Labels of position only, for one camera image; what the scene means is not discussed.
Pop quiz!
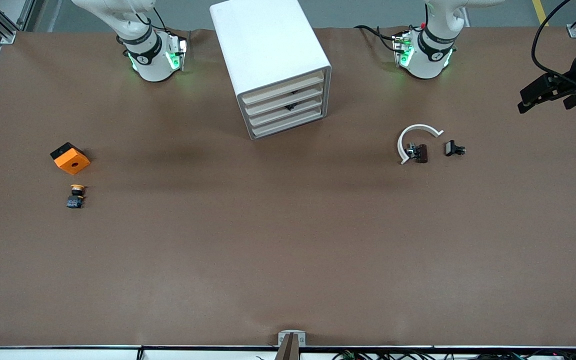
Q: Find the orange and black block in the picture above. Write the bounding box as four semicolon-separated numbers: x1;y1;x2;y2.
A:
50;142;91;176

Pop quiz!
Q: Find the bundle of black cables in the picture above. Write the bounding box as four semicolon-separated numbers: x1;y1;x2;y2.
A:
332;350;576;360

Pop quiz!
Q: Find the grey metal bracket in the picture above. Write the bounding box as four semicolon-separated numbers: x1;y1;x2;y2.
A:
278;330;307;347

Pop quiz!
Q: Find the yellow-capped black push button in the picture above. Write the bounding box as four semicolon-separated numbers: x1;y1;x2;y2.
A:
66;184;87;210

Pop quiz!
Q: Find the black base power cable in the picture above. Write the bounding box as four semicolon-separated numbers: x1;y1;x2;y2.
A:
354;24;400;53

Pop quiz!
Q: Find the white curved plastic clamp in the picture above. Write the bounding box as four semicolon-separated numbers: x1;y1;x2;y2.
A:
397;123;444;165

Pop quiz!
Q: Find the white table edge rail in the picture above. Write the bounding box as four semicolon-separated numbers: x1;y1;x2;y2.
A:
0;345;576;360

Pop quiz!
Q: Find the brown table cover mat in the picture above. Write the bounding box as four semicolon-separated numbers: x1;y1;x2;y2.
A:
0;26;576;348

